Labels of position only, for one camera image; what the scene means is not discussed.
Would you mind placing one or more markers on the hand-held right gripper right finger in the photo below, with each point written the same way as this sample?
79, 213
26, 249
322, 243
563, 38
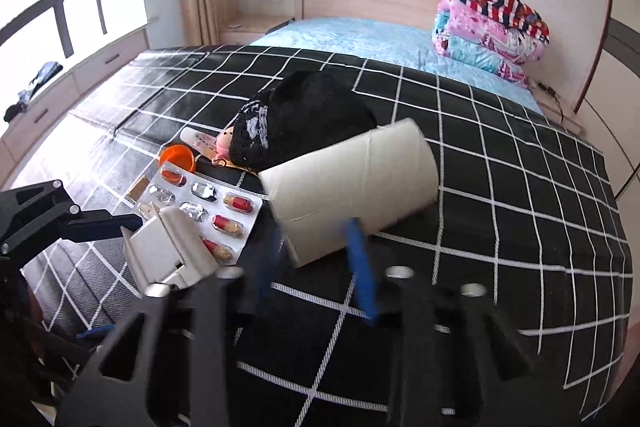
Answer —
362, 267

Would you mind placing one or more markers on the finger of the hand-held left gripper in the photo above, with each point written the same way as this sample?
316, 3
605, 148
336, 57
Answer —
75, 352
95, 224

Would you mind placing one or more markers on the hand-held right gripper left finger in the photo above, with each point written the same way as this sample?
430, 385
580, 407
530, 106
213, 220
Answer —
210, 332

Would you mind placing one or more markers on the brown paper piece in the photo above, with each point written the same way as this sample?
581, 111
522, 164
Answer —
136, 191

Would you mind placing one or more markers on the small white box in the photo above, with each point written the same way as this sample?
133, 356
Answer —
160, 247

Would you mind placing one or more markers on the white cardboard tube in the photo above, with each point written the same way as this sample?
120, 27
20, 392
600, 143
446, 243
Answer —
350, 177

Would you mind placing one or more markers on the silver pill blister pack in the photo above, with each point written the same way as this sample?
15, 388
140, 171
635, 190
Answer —
205, 193

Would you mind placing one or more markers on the white ointment tube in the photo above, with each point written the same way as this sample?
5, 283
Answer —
200, 141

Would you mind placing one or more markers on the black knitted plush doll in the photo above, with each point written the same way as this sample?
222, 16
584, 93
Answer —
305, 117

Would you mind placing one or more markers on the window bench drawer cabinet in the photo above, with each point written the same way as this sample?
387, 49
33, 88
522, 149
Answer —
60, 107

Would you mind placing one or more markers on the blue cloth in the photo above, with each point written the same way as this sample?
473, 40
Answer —
35, 89

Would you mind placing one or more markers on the black white checked blanket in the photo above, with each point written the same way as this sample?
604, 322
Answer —
500, 187

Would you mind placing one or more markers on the folded pink printed quilts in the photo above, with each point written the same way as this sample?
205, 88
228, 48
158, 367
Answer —
475, 42

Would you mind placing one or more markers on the light wooden nightstand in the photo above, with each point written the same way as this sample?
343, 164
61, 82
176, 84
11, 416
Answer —
255, 27

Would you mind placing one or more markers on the red blue striped pillow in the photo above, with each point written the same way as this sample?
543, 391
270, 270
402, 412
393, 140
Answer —
505, 4

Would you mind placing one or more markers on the light wooden wardrobe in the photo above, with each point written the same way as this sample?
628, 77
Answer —
622, 72

